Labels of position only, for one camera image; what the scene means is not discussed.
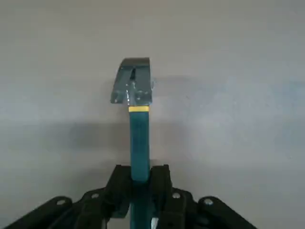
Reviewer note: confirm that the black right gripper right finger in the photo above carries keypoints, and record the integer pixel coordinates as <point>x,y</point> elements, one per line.
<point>174,200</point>

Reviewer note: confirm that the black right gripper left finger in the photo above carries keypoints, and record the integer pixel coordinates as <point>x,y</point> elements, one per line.
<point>104,198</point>

